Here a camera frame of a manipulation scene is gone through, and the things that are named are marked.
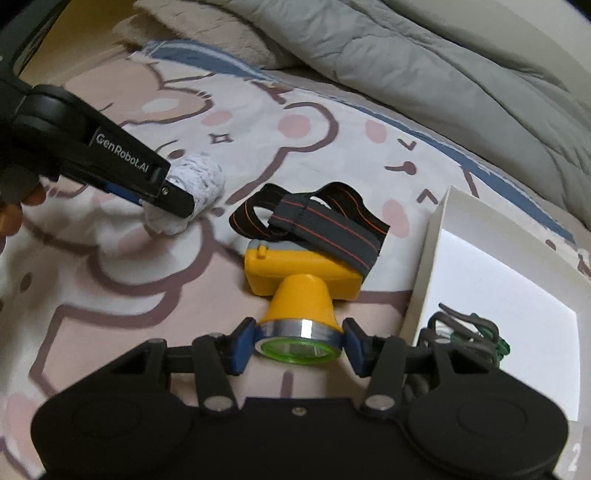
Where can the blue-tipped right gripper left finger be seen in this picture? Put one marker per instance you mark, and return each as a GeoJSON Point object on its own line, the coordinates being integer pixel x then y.
{"type": "Point", "coordinates": [242, 344]}

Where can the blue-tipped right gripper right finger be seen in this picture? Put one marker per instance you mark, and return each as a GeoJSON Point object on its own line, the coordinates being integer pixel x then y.
{"type": "Point", "coordinates": [356, 344]}

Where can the yellow headlamp with striped strap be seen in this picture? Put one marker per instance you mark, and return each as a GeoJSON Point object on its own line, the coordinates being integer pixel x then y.
{"type": "Point", "coordinates": [306, 251]}

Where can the green clothes peg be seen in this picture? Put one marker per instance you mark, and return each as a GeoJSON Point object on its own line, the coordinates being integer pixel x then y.
{"type": "Point", "coordinates": [481, 336]}

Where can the white translucent plastic packet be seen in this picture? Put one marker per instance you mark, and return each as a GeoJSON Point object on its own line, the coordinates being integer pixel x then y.
{"type": "Point", "coordinates": [569, 463]}

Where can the person's left hand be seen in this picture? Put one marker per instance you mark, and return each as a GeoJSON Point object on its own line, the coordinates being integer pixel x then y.
{"type": "Point", "coordinates": [19, 187]}

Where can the wooden bedside shelf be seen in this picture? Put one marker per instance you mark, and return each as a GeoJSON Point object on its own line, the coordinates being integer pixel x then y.
{"type": "Point", "coordinates": [81, 39]}

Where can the cartoon bear print blanket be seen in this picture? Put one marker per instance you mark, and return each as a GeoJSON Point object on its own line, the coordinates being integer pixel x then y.
{"type": "Point", "coordinates": [84, 279]}

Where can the white shallow cardboard box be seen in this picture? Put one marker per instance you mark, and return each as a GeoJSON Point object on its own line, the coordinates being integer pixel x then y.
{"type": "Point", "coordinates": [477, 260]}

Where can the beige fluffy pillow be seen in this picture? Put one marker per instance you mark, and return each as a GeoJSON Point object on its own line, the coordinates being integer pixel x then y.
{"type": "Point", "coordinates": [157, 20]}

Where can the grey-green quilted duvet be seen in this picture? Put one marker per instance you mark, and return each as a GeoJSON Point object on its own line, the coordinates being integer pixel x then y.
{"type": "Point", "coordinates": [510, 112]}

